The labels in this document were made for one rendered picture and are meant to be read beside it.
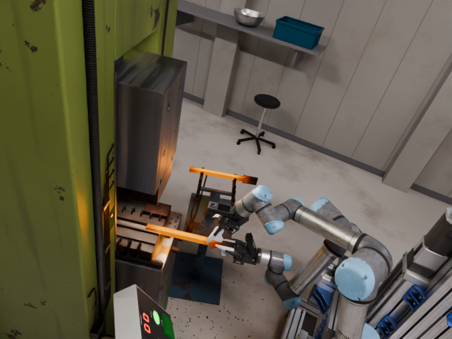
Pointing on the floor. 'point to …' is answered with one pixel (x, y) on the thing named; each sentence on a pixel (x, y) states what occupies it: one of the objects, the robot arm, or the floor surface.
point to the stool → (266, 101)
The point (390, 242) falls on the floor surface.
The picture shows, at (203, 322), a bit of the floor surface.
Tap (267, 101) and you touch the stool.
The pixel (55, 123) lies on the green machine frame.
